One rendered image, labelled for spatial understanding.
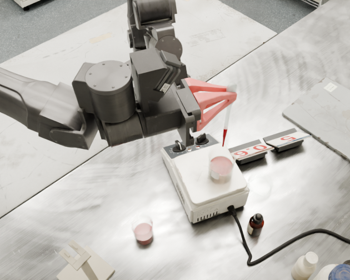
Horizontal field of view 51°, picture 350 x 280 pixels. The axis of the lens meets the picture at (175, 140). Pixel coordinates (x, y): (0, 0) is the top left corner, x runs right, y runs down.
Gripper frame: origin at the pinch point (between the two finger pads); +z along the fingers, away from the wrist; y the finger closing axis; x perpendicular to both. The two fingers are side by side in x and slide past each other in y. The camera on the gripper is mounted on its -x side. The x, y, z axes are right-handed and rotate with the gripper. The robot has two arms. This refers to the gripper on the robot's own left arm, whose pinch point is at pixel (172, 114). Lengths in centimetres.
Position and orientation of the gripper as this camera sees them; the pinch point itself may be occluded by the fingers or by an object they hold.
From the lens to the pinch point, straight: 87.6
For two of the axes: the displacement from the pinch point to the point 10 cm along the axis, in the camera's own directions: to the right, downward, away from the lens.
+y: 9.4, -2.9, 2.0
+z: 1.7, 8.8, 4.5
